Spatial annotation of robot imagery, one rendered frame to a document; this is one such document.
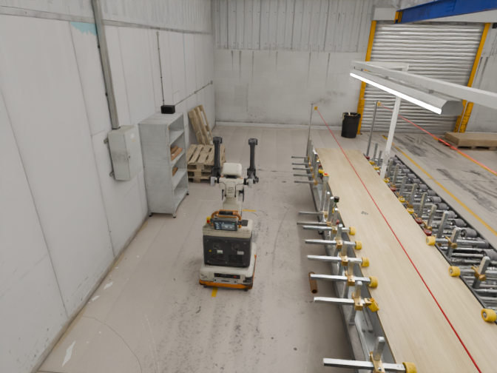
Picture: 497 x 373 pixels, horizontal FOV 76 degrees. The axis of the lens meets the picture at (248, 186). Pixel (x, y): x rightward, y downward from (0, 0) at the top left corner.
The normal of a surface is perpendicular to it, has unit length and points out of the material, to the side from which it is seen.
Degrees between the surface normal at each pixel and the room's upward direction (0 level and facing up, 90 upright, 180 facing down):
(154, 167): 90
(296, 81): 90
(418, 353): 0
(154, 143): 90
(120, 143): 90
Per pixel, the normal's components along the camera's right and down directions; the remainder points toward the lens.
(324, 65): -0.07, 0.41
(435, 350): 0.02, -0.91
